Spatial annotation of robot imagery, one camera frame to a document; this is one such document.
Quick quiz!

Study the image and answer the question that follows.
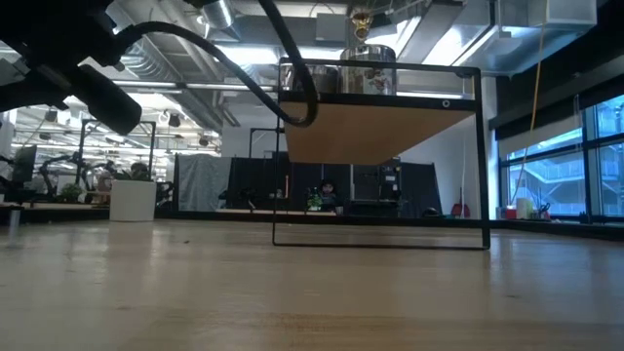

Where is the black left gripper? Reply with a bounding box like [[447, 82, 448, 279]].
[[0, 0, 143, 137]]

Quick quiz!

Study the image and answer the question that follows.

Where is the white round planter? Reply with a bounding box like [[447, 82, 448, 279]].
[[108, 178, 158, 223]]

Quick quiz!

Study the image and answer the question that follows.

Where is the gold candlestick holder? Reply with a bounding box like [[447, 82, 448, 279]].
[[350, 10, 374, 44]]

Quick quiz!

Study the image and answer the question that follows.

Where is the small green plant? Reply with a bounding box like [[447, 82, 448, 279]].
[[58, 182, 85, 204]]

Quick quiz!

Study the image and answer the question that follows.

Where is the wooden shelf riser black frame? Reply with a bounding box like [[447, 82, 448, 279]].
[[271, 57, 491, 252]]

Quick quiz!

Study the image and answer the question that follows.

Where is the grey cloth partition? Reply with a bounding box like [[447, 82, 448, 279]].
[[176, 154, 233, 213]]

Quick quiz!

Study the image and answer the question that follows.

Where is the silver candle tin floral label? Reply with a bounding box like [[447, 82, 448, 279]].
[[291, 64, 341, 95], [339, 43, 398, 97]]

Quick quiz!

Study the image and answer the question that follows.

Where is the black computer monitor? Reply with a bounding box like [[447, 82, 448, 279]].
[[12, 144, 38, 184]]

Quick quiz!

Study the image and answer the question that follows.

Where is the person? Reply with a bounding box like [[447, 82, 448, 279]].
[[319, 178, 338, 212]]

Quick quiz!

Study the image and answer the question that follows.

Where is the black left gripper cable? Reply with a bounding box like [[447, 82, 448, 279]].
[[114, 0, 321, 129]]

